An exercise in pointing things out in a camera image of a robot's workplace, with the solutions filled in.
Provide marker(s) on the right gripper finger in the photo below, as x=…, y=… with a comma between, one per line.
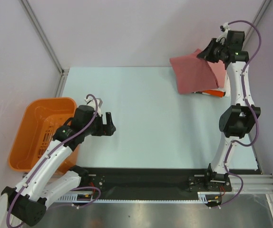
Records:
x=209, y=50
x=206, y=57

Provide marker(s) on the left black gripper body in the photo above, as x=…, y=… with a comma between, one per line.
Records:
x=98, y=126

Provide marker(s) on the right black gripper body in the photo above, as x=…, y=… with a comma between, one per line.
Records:
x=217, y=52

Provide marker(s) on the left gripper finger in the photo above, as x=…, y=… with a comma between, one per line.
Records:
x=109, y=129
x=108, y=118

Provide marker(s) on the red t shirt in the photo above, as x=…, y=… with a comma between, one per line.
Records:
x=193, y=74

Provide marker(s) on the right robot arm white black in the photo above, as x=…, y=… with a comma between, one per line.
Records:
x=241, y=116

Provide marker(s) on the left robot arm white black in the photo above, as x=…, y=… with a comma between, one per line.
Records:
x=32, y=196

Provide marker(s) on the folded pink t shirt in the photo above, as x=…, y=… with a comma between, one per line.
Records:
x=220, y=73

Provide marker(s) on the folded orange white t shirt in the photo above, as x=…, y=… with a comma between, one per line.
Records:
x=216, y=93

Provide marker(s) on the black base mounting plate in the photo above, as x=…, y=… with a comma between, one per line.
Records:
x=150, y=184

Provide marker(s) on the orange plastic laundry basket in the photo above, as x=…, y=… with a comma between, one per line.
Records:
x=39, y=123

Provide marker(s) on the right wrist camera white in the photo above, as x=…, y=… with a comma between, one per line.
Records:
x=224, y=28

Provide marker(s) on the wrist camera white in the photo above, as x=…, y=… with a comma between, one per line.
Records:
x=224, y=28
x=95, y=103

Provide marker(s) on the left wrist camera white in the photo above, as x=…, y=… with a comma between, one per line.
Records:
x=95, y=103

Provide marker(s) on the right aluminium frame post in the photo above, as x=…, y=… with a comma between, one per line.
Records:
x=257, y=19

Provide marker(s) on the aluminium frame post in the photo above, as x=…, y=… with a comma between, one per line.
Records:
x=41, y=34
x=257, y=19

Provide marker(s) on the left aluminium frame post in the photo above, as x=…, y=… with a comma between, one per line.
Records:
x=41, y=34

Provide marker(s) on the white slotted cable duct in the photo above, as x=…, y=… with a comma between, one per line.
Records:
x=71, y=197

